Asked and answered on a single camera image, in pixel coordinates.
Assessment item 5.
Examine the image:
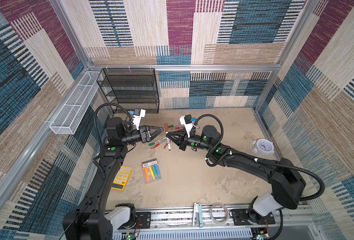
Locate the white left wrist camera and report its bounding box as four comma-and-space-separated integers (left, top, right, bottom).
129, 109, 146, 130

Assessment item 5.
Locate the black wire mesh shelf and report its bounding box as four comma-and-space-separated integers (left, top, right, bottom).
97, 68, 160, 114

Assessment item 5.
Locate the coiled clear cable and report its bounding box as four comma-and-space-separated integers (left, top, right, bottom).
209, 202, 230, 224

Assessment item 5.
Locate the yellow calculator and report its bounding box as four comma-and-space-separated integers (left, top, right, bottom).
111, 166, 133, 191

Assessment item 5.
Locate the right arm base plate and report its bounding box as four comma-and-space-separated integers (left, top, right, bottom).
229, 209, 276, 226

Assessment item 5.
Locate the green marker left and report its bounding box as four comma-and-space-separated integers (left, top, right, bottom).
149, 137, 167, 146

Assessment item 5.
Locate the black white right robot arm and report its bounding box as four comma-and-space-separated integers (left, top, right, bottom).
166, 115, 325, 225

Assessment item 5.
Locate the metal bracket on rail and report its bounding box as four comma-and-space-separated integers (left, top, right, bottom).
192, 203, 203, 228

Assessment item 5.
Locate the brown capped white marker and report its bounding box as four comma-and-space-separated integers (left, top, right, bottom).
167, 138, 171, 151

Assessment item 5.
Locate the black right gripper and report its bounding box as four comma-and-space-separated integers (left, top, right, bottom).
166, 128, 211, 152

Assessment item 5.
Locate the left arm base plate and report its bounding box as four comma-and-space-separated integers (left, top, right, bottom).
132, 212, 152, 230

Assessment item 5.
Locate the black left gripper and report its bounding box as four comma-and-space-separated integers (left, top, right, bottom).
120, 126, 162, 148

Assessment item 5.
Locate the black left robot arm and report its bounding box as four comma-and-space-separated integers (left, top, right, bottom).
63, 109, 164, 240

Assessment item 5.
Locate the highlighter pack in clear case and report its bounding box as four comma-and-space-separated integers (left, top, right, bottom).
142, 159, 162, 184

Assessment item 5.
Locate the white alarm clock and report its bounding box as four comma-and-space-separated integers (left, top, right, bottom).
250, 139, 275, 156

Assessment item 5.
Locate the white wire mesh basket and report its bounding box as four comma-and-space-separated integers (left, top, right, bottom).
50, 72, 100, 135

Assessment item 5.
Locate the red gel pen left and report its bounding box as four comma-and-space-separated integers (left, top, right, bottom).
150, 142, 164, 149

